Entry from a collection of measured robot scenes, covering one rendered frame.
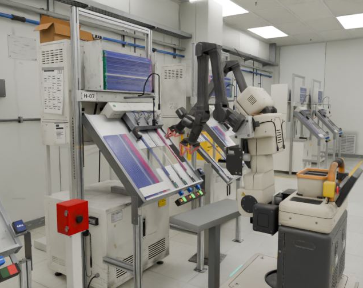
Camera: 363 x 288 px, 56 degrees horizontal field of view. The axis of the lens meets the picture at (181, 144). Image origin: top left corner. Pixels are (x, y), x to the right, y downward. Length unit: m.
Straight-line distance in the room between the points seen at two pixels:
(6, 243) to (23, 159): 2.31
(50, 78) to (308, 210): 1.85
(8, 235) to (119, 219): 0.96
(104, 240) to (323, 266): 1.32
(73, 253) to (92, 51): 1.28
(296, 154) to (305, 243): 5.05
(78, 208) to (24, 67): 2.23
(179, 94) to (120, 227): 1.67
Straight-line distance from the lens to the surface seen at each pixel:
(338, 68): 9.76
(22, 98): 3.78
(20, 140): 3.77
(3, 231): 1.57
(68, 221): 1.83
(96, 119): 2.34
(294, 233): 1.78
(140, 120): 2.51
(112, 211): 2.31
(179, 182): 2.39
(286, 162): 6.84
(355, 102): 9.65
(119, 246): 2.43
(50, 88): 2.55
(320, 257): 1.78
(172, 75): 3.62
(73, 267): 1.96
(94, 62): 2.39
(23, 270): 1.61
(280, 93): 6.81
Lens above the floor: 1.27
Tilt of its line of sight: 6 degrees down
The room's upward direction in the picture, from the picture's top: straight up
